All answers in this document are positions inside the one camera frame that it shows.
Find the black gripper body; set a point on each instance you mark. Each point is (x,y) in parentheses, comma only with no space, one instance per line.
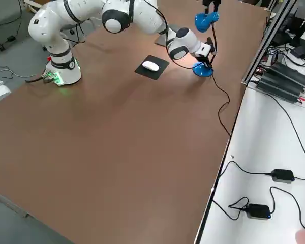
(211,1)
(211,47)

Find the blue desk lamp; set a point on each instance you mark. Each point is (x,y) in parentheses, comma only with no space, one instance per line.
(202,72)

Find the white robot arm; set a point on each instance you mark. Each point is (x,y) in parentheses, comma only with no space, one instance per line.
(53,20)

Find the dark mouse pad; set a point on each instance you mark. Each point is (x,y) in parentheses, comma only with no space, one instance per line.
(152,75)

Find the white computer mouse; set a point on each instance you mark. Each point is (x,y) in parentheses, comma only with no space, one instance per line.
(150,66)

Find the black power supply unit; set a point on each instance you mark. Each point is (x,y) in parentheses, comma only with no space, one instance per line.
(291,73)
(282,89)

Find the black monitor stand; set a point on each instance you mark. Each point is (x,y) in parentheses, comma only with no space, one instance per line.
(302,52)

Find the white desk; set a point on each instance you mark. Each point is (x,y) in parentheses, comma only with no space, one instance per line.
(256,142)

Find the aluminium frame post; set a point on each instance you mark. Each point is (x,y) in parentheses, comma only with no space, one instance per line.
(268,42)

